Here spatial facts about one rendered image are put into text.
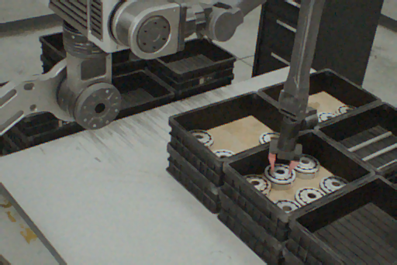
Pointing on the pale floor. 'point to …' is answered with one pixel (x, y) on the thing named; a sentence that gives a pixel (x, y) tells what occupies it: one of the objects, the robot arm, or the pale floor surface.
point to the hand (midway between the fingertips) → (281, 170)
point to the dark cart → (281, 32)
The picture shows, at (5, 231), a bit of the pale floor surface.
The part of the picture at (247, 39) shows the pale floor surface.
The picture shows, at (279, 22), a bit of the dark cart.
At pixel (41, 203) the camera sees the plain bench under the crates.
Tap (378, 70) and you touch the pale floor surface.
